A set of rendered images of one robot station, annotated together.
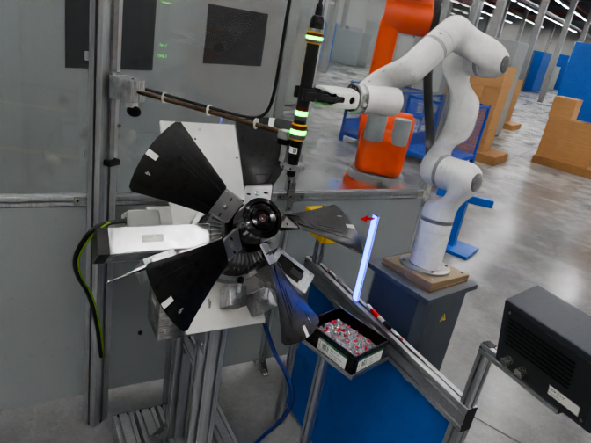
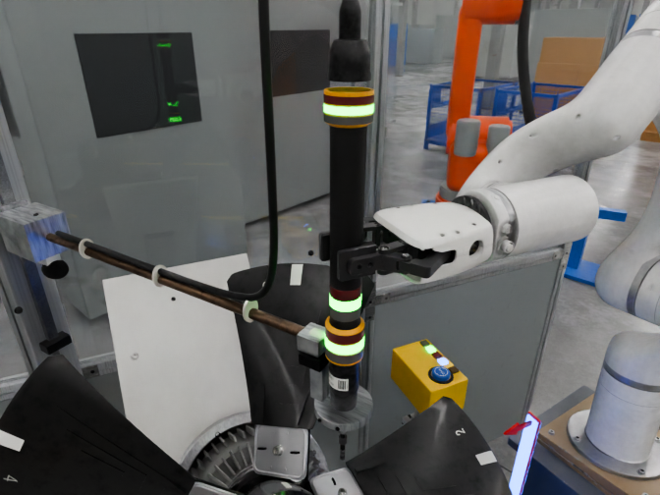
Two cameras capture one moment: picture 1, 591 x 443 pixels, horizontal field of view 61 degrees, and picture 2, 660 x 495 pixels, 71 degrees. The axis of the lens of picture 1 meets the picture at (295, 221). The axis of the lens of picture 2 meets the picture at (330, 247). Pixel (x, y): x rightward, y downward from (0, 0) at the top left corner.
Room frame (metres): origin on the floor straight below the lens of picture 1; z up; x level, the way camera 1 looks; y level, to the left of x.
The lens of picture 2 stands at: (0.97, 0.00, 1.77)
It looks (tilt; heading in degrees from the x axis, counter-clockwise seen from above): 26 degrees down; 8
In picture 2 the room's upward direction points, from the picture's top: straight up
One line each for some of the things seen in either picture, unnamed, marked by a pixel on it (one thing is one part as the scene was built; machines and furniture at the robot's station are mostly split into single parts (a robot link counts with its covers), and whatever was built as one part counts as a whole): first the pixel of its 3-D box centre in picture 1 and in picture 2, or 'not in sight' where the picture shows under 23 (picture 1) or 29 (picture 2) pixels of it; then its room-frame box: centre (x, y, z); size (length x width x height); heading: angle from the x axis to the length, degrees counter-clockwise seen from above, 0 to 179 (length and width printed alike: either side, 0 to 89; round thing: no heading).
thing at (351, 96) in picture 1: (338, 96); (434, 235); (1.44, -0.05, 1.56); 0.11 x 0.10 x 0.07; 122
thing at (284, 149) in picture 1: (291, 149); (336, 374); (1.39, 0.05, 1.40); 0.09 x 0.07 x 0.10; 67
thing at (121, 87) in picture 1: (126, 88); (32, 230); (1.63, 0.61, 1.44); 0.10 x 0.07 x 0.09; 67
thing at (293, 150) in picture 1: (304, 95); (346, 257); (1.38, 0.04, 1.56); 0.04 x 0.04 x 0.46
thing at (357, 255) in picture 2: (315, 96); (374, 264); (1.36, 0.01, 1.56); 0.07 x 0.03 x 0.03; 122
